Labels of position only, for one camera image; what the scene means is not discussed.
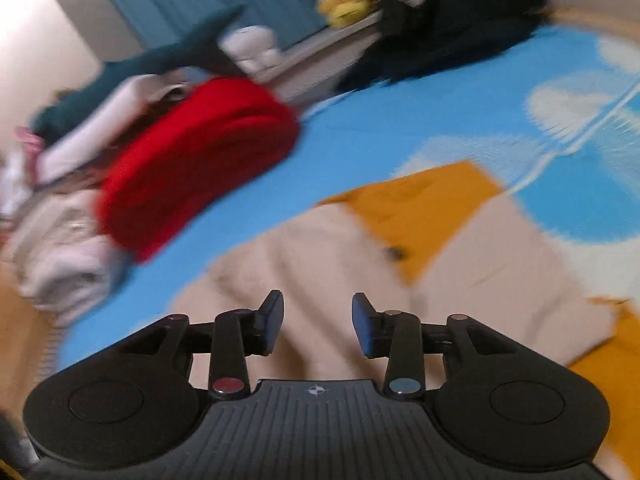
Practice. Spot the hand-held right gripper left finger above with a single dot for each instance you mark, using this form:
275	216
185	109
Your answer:
272	320

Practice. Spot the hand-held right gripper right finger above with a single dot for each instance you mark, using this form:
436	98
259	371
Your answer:
362	327

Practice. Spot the red folded blanket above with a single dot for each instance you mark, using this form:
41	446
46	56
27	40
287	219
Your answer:
200	150

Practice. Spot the blue patterned bed sheet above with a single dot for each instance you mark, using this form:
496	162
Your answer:
350	150

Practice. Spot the dark teal shark plush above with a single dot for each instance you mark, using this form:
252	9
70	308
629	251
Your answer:
165	55

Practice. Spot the pink and white garment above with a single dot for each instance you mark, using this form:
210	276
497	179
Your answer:
25	142

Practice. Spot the stack of white folded quilts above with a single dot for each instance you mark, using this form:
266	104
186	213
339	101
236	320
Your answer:
60	260

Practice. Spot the white plush toy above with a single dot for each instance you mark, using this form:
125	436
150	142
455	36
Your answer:
250	45

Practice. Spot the black jacket pile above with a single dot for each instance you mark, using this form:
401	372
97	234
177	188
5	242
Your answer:
450	35

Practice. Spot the white windowsill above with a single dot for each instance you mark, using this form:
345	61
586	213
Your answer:
310	65

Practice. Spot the beige and mustard hooded jacket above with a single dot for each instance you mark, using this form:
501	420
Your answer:
475	270

